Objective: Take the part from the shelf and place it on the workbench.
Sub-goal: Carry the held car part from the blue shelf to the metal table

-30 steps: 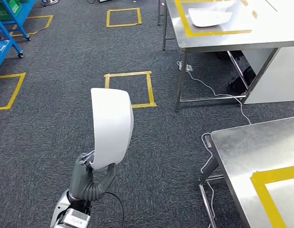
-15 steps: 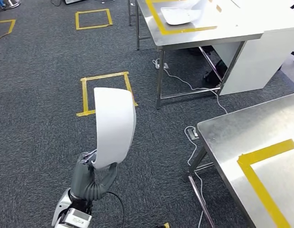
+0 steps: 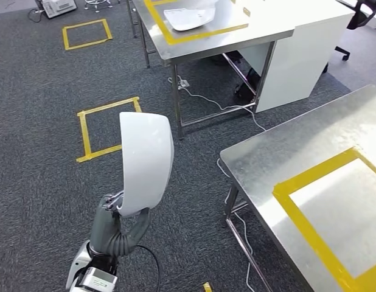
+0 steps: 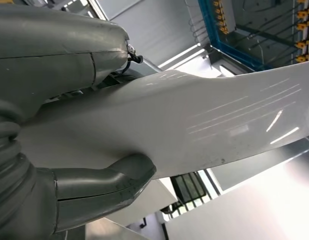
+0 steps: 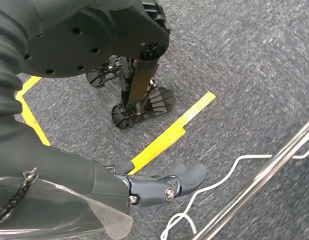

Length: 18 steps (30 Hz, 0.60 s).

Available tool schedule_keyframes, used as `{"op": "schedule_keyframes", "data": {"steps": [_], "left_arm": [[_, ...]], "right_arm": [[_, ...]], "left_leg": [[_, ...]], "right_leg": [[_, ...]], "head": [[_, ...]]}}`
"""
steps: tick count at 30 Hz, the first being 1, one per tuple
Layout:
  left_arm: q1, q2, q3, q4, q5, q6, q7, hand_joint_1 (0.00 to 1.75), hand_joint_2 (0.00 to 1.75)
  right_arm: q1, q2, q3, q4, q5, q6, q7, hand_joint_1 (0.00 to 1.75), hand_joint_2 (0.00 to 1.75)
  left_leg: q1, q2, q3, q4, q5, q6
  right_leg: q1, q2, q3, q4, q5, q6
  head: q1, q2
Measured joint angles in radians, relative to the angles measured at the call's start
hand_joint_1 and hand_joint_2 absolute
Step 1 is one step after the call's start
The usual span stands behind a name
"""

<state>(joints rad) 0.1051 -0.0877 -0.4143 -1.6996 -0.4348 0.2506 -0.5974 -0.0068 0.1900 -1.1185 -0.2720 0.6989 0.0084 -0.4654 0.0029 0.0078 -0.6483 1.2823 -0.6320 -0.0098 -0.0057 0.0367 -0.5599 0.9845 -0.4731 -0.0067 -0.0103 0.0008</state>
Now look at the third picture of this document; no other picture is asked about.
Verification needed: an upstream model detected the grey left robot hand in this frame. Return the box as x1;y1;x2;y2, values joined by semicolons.
90;192;151;256

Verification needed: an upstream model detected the white curved plastic part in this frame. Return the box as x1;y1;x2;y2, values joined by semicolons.
163;7;216;32
116;112;175;218

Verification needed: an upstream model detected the steel workbench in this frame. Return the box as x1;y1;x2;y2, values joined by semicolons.
220;85;376;292
132;0;295;141

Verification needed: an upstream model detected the chrome stool base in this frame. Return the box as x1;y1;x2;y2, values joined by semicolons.
84;0;113;13

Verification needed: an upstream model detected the white device box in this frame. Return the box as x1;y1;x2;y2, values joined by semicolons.
41;0;78;19

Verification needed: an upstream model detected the white desk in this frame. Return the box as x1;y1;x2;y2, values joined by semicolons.
239;0;355;114

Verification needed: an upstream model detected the black office chair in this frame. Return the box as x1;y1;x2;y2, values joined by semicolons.
323;0;376;74

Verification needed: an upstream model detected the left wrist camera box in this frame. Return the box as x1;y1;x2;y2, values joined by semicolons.
77;266;119;292

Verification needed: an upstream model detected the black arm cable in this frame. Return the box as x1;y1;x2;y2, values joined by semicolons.
136;245;161;292

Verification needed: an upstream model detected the white cable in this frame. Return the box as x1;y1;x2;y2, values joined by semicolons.
168;75;268;133
216;158;256;292

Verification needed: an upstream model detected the yellow tape frame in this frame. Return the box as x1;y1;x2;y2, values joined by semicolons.
143;0;249;46
273;147;376;292

